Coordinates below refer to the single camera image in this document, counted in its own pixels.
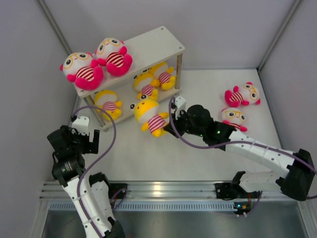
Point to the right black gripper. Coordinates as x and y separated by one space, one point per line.
183 114

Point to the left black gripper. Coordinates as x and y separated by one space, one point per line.
90 147

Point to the yellow plush toy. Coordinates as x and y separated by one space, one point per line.
163 73
146 113
109 102
146 84

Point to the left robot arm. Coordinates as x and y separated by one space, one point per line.
89 193

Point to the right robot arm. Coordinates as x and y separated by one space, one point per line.
290 173

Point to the yellow plush toy on shelf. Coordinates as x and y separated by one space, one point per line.
163 73

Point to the white two-tier shelf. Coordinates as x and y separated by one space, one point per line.
147 50

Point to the pink plush toy near right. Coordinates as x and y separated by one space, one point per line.
234 117

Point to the pink plush toy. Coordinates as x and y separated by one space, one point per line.
113 54
82 69
244 95
234 117

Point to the pink plush toy left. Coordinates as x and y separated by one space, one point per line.
82 69

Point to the pink plush toy far right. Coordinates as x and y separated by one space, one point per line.
244 95

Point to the black connector with led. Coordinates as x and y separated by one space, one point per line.
242 208

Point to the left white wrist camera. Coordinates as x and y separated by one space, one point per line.
81 124

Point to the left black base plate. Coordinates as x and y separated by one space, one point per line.
116 190

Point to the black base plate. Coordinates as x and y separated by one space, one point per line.
227 191
116 190

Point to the aluminium rail frame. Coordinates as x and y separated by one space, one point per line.
162 196

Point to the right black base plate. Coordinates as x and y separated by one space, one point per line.
227 191

